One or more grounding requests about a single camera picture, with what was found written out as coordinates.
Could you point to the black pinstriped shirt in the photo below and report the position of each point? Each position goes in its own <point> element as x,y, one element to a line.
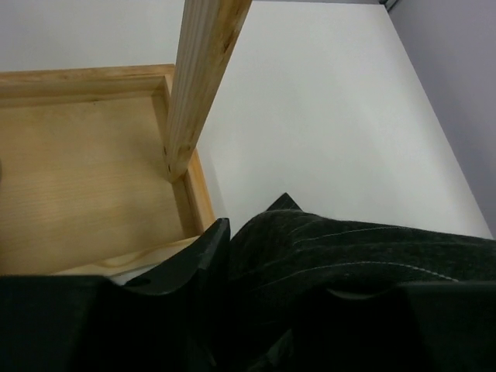
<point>284,253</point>

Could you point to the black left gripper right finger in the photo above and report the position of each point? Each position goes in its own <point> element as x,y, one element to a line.
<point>411,327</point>

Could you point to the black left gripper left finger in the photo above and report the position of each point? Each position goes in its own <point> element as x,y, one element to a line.
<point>163,320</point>

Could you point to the wooden clothes rack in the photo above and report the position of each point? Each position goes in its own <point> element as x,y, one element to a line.
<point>99,168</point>

